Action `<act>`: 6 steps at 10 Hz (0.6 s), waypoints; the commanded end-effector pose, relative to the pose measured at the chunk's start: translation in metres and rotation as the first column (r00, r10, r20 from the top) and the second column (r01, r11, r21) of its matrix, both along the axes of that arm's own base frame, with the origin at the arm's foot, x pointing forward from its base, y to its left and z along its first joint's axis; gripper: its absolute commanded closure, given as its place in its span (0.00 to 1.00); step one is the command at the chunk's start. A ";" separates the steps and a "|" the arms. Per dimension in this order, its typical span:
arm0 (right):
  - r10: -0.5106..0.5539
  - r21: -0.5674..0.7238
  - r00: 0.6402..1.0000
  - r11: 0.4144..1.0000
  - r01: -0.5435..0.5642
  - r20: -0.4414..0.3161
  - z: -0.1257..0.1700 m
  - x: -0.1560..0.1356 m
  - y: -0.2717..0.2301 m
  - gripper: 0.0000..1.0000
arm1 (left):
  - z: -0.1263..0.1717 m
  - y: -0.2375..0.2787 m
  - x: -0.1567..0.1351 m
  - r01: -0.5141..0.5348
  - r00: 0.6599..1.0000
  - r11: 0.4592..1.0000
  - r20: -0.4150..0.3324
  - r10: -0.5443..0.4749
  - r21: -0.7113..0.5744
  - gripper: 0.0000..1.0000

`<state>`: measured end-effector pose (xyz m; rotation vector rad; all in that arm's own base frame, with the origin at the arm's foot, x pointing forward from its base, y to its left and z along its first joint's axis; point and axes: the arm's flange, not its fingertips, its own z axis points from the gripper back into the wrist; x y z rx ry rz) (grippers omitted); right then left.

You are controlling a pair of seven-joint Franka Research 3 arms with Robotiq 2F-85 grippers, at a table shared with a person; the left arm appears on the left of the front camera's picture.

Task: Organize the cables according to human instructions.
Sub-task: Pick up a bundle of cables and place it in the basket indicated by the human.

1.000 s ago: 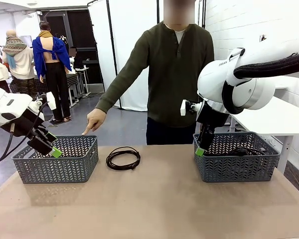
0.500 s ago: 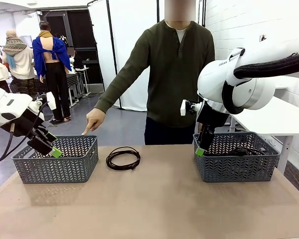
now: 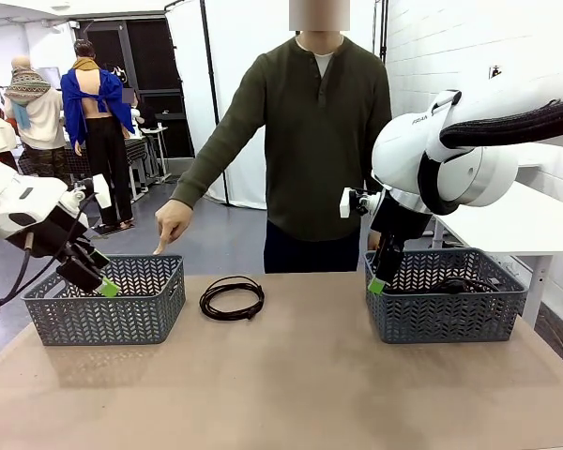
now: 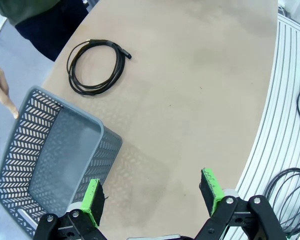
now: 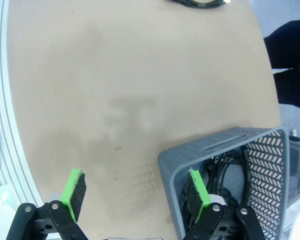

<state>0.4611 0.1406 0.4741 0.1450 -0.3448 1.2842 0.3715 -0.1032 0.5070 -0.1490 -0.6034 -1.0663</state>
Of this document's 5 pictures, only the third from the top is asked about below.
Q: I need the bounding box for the thin black coiled cable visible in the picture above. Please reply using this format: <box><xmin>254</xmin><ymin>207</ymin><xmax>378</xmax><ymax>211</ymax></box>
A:
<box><xmin>199</xmin><ymin>275</ymin><xmax>266</xmax><ymax>323</ymax></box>

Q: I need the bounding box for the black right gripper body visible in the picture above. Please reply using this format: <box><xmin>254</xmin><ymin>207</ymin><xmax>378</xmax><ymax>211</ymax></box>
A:
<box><xmin>370</xmin><ymin>189</ymin><xmax>433</xmax><ymax>243</ymax></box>

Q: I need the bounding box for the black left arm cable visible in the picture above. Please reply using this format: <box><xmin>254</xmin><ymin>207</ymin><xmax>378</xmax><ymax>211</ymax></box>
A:
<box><xmin>0</xmin><ymin>191</ymin><xmax>98</xmax><ymax>316</ymax></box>

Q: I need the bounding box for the black light stand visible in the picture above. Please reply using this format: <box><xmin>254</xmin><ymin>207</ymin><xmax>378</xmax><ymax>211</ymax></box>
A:
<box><xmin>377</xmin><ymin>0</ymin><xmax>391</xmax><ymax>62</ymax></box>

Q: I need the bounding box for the person's right forearm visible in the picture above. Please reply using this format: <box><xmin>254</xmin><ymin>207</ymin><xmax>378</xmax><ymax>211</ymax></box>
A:
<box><xmin>171</xmin><ymin>135</ymin><xmax>250</xmax><ymax>212</ymax></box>

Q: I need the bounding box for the black double door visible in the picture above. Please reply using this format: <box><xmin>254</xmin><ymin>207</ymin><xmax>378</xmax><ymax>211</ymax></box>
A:
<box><xmin>82</xmin><ymin>18</ymin><xmax>196</xmax><ymax>160</ymax></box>

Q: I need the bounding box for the grey plastic lattice basket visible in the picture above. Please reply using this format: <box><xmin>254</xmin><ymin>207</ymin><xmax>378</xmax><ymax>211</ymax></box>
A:
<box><xmin>364</xmin><ymin>247</ymin><xmax>529</xmax><ymax>345</ymax></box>
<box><xmin>21</xmin><ymin>254</ymin><xmax>187</xmax><ymax>347</ymax></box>

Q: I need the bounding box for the black backdrop stand pole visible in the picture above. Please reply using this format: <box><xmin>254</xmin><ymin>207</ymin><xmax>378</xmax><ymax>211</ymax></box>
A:
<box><xmin>199</xmin><ymin>0</ymin><xmax>231</xmax><ymax>205</ymax></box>

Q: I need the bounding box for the seated person in background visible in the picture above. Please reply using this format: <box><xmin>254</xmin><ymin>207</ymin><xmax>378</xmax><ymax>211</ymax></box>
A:
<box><xmin>121</xmin><ymin>87</ymin><xmax>159</xmax><ymax>135</ymax></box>

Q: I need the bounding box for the black braided cable sleeve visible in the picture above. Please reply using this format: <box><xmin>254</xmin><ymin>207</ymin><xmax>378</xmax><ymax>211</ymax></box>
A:
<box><xmin>417</xmin><ymin>96</ymin><xmax>563</xmax><ymax>217</ymax></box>

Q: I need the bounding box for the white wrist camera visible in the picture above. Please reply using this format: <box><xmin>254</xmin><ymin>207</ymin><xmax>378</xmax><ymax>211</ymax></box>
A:
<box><xmin>68</xmin><ymin>173</ymin><xmax>112</xmax><ymax>211</ymax></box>
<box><xmin>340</xmin><ymin>187</ymin><xmax>381</xmax><ymax>219</ymax></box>

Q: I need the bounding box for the mannequin with blue shirt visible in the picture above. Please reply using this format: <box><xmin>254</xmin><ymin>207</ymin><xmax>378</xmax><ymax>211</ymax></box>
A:
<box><xmin>59</xmin><ymin>39</ymin><xmax>137</xmax><ymax>231</ymax></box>

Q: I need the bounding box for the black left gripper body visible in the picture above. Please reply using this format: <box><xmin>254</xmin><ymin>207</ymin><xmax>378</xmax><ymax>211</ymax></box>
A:
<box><xmin>7</xmin><ymin>205</ymin><xmax>95</xmax><ymax>263</ymax></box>

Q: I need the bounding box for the white photo backdrop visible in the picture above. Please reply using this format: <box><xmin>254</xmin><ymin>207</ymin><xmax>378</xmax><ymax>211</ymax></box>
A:
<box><xmin>165</xmin><ymin>0</ymin><xmax>386</xmax><ymax>210</ymax></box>

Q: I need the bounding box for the mannequin with patterned scarf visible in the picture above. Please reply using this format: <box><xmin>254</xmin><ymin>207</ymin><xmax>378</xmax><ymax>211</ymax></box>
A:
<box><xmin>3</xmin><ymin>55</ymin><xmax>84</xmax><ymax>187</ymax></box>

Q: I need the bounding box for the person in dark green shirt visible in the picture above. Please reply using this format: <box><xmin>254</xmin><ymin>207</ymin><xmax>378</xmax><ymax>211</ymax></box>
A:
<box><xmin>171</xmin><ymin>0</ymin><xmax>394</xmax><ymax>274</ymax></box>

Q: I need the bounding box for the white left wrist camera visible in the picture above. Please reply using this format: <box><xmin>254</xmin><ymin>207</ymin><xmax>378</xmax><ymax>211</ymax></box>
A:
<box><xmin>68</xmin><ymin>173</ymin><xmax>112</xmax><ymax>211</ymax></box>

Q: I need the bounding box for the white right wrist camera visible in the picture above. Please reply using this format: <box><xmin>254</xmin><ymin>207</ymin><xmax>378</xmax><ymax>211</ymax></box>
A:
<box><xmin>340</xmin><ymin>187</ymin><xmax>381</xmax><ymax>219</ymax></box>

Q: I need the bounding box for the person's right hand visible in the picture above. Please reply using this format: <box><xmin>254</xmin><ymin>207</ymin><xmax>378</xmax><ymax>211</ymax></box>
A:
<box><xmin>152</xmin><ymin>199</ymin><xmax>193</xmax><ymax>257</ymax></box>

